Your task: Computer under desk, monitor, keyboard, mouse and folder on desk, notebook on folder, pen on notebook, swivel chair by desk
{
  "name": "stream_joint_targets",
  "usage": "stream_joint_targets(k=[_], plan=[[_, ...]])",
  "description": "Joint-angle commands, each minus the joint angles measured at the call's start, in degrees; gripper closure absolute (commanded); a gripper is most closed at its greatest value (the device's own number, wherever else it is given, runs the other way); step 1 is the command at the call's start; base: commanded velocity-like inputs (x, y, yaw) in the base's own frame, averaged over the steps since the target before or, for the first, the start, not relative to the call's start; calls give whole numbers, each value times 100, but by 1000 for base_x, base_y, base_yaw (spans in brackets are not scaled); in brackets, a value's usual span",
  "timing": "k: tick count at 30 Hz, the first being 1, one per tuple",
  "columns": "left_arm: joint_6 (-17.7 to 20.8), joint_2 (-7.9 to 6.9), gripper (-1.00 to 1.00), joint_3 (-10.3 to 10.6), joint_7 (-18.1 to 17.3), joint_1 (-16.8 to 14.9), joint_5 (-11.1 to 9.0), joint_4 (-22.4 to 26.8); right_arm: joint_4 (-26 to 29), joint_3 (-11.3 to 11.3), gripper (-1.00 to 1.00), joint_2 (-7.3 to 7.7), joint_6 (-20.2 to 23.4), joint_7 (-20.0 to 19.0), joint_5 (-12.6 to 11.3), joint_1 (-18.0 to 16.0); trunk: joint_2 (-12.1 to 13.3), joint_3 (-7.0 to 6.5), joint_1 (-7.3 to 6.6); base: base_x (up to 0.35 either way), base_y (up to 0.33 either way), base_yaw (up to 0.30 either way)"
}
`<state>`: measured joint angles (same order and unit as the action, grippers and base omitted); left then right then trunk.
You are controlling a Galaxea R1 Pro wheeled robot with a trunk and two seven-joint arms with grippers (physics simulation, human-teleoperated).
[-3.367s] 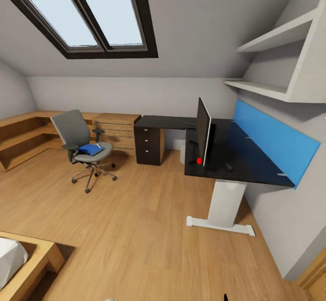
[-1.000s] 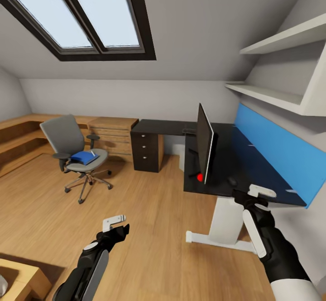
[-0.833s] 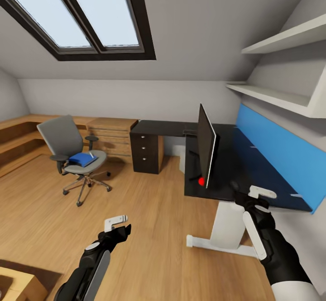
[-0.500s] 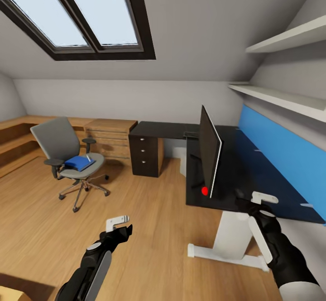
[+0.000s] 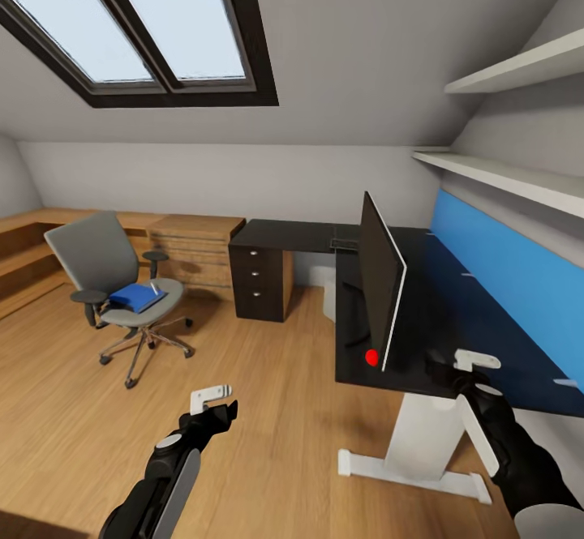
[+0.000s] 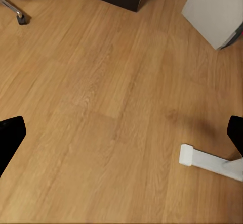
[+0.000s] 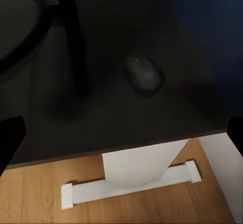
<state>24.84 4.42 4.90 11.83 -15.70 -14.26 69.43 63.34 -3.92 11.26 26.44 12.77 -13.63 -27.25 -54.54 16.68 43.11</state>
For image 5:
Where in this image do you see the monitor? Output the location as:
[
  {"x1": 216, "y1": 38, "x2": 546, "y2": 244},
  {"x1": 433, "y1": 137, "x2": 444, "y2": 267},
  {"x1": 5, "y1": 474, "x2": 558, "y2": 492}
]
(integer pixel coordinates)
[{"x1": 343, "y1": 191, "x2": 406, "y2": 370}]

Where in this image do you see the folder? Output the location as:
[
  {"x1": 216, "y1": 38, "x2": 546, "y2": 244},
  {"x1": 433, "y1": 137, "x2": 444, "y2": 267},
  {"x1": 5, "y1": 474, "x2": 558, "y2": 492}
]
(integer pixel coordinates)
[{"x1": 105, "y1": 283, "x2": 165, "y2": 314}]

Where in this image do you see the mouse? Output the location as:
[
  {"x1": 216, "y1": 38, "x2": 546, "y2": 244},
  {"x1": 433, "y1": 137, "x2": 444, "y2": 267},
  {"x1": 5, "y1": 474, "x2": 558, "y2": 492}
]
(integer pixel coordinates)
[{"x1": 426, "y1": 349, "x2": 448, "y2": 365}]

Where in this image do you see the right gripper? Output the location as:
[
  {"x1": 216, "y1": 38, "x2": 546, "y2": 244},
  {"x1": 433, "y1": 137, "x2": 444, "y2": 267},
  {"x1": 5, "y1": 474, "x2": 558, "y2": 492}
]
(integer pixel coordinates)
[{"x1": 425, "y1": 360, "x2": 489, "y2": 394}]

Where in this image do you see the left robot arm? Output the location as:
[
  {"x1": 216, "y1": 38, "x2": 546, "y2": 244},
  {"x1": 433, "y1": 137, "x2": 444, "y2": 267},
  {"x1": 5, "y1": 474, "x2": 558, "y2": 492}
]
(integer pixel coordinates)
[{"x1": 98, "y1": 384, "x2": 238, "y2": 539}]

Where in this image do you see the swivel chair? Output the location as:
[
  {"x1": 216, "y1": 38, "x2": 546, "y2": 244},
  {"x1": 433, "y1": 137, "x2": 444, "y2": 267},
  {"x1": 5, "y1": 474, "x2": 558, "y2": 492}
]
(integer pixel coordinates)
[{"x1": 44, "y1": 212, "x2": 193, "y2": 389}]

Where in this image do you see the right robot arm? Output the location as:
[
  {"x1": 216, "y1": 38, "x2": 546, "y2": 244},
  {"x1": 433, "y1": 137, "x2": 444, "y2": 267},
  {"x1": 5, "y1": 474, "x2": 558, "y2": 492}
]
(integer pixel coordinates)
[{"x1": 425, "y1": 349, "x2": 584, "y2": 539}]

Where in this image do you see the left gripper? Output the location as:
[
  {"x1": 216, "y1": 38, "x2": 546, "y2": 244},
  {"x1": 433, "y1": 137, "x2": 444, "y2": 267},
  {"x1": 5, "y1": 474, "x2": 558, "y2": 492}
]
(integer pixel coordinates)
[{"x1": 178, "y1": 400, "x2": 238, "y2": 442}]

